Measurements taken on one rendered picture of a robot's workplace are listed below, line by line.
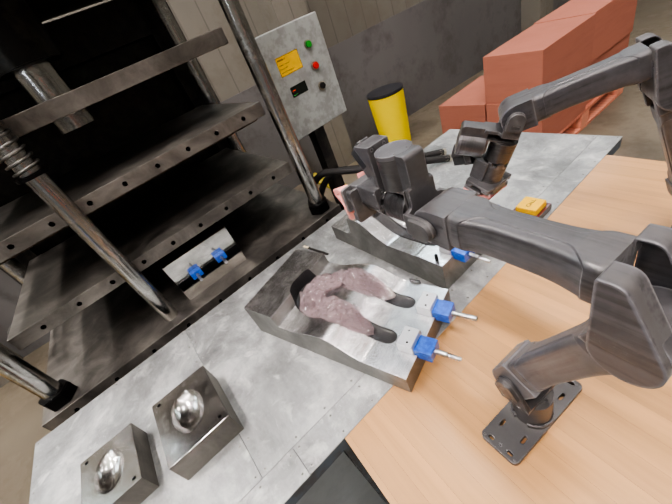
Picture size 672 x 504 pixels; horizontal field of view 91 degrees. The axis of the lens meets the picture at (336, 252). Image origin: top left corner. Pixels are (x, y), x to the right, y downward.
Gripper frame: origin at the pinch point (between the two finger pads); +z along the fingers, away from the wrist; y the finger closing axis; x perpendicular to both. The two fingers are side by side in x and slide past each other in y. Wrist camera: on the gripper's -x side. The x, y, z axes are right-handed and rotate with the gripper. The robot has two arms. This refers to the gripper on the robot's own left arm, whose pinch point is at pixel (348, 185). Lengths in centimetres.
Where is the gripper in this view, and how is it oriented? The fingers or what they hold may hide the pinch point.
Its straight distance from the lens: 68.9
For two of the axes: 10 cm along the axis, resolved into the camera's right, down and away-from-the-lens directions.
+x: 3.5, 7.5, 5.6
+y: -7.8, 5.6, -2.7
